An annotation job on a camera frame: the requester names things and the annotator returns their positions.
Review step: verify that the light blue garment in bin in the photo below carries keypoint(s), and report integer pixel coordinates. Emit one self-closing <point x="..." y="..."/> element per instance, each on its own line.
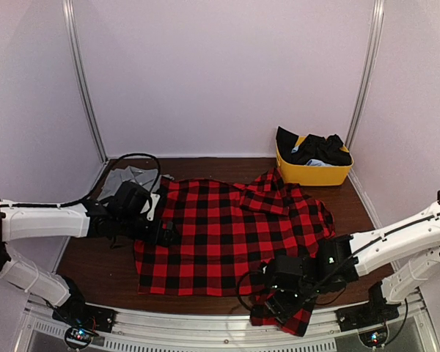
<point x="317" y="163"/>

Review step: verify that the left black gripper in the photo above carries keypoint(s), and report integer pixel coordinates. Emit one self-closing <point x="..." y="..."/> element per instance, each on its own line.
<point x="154" y="237"/>

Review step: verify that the aluminium frame post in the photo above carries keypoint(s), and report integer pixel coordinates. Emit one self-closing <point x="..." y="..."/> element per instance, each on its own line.
<point x="81" y="79"/>
<point x="373" y="44"/>

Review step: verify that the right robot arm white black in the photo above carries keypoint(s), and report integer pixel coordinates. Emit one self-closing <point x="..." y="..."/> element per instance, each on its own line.
<point x="294" y="283"/>

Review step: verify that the folded grey shirt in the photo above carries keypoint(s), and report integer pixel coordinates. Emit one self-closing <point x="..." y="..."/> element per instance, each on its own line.
<point x="147" y="178"/>

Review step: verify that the red black plaid shirt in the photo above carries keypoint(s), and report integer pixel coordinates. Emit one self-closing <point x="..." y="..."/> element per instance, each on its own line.
<point x="227" y="231"/>

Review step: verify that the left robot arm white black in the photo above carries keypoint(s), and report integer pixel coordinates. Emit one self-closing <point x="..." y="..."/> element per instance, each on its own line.
<point x="129" y="212"/>

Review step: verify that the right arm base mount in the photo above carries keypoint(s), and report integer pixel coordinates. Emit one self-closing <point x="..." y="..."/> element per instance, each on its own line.
<point x="370" y="321"/>

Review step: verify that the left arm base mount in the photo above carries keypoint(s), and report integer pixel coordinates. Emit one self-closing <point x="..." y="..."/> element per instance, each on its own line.
<point x="87" y="327"/>

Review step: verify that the black garment in bin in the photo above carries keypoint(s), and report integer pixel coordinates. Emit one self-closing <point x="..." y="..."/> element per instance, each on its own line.
<point x="329" y="150"/>

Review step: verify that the front aluminium rail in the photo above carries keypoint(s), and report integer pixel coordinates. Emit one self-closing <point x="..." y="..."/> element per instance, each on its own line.
<point x="148" y="331"/>

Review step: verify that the yellow plastic bin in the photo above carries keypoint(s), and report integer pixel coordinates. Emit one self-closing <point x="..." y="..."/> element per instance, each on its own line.
<point x="317" y="176"/>

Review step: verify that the right aluminium frame post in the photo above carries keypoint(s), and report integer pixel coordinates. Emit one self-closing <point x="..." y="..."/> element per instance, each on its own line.
<point x="373" y="44"/>

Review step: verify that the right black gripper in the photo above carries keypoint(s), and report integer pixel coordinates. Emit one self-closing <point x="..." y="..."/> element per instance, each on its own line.
<point x="281" y="309"/>

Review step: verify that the left aluminium frame post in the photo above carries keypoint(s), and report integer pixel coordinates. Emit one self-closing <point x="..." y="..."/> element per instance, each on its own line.
<point x="81" y="79"/>

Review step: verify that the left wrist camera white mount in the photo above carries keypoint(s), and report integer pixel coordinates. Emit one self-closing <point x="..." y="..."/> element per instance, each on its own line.
<point x="150" y="205"/>

